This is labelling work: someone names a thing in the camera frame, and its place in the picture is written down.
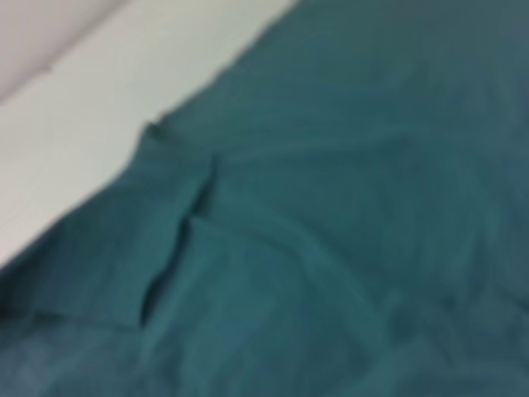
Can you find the teal blue shirt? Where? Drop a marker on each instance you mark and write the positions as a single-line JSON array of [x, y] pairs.
[[322, 231]]

